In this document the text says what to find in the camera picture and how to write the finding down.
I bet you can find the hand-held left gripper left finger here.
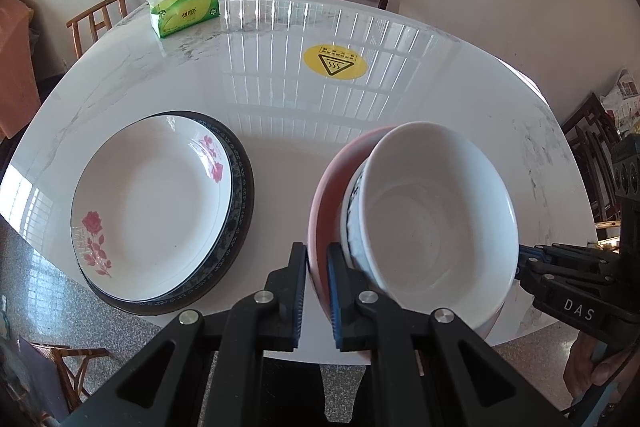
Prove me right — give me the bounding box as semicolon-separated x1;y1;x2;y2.
60;243;307;427

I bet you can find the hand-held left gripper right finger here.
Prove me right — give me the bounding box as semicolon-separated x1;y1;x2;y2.
327;243;573;427

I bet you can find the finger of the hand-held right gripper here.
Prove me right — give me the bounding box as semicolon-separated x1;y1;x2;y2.
518;244;621;264
515;258;618;290

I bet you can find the white ribbed bowl teal band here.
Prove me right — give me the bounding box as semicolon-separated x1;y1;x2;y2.
340;167;381;270

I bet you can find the white bowl with pink band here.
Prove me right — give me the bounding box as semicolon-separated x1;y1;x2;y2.
357;121;520;333

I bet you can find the dark blue patterned plate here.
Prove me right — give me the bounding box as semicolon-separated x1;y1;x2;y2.
75;109;256;317

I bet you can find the white pink-flower plate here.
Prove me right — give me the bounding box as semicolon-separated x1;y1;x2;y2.
70;114;238;303

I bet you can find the person's right hand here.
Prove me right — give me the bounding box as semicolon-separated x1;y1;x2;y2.
562;334;636;403

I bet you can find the dark carved wooden chair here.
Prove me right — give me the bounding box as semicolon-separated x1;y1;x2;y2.
560;92;623;228

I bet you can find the newspaper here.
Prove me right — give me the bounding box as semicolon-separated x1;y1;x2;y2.
600;69;640;135

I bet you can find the yellow warning sticker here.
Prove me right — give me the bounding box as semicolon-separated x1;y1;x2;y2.
303;43;368;81

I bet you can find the brown wooden chair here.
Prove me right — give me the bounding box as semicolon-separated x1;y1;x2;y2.
30;342;111;413

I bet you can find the green tissue pack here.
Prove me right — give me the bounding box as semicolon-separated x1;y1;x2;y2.
147;0;221;39

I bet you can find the light wooden chair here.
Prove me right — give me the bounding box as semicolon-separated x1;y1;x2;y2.
66;0;131;59

